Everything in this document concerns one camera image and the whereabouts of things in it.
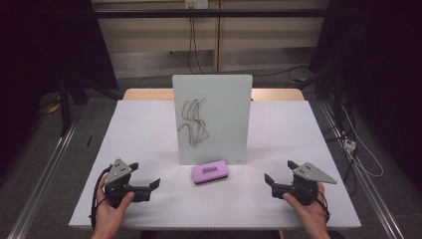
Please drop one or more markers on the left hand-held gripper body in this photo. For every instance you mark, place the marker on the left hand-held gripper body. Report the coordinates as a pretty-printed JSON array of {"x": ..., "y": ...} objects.
[{"x": 116, "y": 172}]

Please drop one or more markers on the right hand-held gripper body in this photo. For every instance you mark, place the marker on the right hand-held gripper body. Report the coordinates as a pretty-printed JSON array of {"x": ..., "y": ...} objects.
[{"x": 305, "y": 186}]

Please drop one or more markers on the purple whiteboard eraser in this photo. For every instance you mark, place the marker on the purple whiteboard eraser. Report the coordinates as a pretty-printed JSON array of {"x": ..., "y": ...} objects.
[{"x": 209, "y": 171}]

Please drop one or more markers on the small glass whiteboard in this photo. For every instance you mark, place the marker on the small glass whiteboard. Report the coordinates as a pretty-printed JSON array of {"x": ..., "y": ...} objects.
[{"x": 222, "y": 113}]

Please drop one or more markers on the person's right hand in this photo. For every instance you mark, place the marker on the person's right hand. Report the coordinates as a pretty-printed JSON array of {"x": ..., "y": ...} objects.
[{"x": 313, "y": 214}]

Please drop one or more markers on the person's left hand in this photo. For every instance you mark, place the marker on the person's left hand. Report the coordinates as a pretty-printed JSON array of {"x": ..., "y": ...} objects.
[{"x": 107, "y": 214}]

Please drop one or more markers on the black marker pen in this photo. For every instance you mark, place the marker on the black marker pen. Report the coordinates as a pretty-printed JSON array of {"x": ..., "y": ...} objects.
[{"x": 89, "y": 141}]

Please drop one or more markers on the white power plug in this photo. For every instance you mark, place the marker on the white power plug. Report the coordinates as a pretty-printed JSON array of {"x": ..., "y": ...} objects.
[{"x": 349, "y": 144}]

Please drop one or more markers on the wooden table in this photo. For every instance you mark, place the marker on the wooden table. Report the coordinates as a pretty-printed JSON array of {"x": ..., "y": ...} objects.
[{"x": 146, "y": 94}]

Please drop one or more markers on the black metal stand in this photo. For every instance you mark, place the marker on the black metal stand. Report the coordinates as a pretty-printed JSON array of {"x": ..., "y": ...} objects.
[{"x": 64, "y": 106}]

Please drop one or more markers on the black curtain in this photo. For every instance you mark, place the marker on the black curtain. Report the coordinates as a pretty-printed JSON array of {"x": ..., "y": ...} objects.
[
  {"x": 381, "y": 66},
  {"x": 40, "y": 49}
]

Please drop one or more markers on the black horizontal bar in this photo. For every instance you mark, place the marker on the black horizontal bar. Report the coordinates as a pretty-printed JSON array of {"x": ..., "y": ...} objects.
[{"x": 199, "y": 13}]

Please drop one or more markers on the metal floor rail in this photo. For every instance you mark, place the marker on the metal floor rail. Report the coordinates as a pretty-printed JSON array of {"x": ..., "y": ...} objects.
[
  {"x": 365, "y": 186},
  {"x": 46, "y": 166}
]

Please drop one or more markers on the white wall socket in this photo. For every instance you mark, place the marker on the white wall socket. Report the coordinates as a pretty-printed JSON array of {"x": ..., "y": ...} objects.
[{"x": 196, "y": 3}]

